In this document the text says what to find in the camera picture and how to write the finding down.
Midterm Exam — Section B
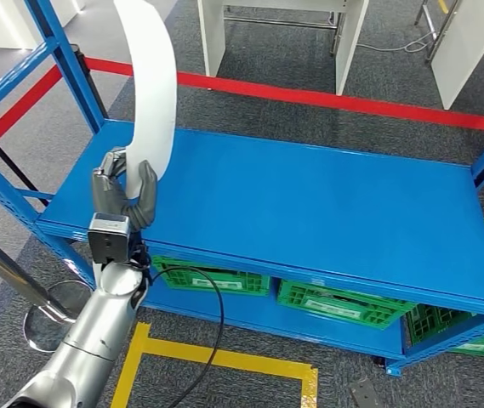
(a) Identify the blue metal shelf rack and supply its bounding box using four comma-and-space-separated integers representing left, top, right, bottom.
0, 0, 484, 378

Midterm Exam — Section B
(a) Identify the open green plastic crate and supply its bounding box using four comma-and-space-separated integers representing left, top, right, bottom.
406, 218, 484, 353

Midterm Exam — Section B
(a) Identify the white curved plastic part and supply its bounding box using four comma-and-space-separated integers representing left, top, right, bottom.
113, 0, 178, 200

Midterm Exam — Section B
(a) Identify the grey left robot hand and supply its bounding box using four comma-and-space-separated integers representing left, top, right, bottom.
92, 147, 158, 232

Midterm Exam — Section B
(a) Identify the white floor cable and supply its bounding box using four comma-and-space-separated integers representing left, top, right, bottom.
356, 31, 438, 54

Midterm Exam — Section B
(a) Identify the dark stanchion post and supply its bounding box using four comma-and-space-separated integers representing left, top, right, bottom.
73, 44, 109, 119

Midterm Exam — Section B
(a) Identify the chrome metal frame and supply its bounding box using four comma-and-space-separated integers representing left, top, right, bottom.
413, 0, 464, 63

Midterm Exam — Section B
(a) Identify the white table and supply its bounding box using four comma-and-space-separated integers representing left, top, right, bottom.
430, 0, 484, 111
197, 0, 370, 96

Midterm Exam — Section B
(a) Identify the chrome stanchion post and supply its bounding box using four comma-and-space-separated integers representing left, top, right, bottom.
0, 222, 98, 354

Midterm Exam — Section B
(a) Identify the yellow floor tape square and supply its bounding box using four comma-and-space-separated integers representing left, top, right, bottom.
110, 322, 319, 408

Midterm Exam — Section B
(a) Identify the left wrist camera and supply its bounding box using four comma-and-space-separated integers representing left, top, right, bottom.
87, 212, 132, 264

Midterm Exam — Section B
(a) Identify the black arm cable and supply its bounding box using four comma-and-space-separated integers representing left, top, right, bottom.
137, 264, 225, 408

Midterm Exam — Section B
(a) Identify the short red barrier belt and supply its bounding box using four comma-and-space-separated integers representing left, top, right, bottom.
0, 65, 62, 155

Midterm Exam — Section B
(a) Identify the long red barrier belt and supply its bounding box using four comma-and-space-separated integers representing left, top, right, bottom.
83, 56, 484, 134

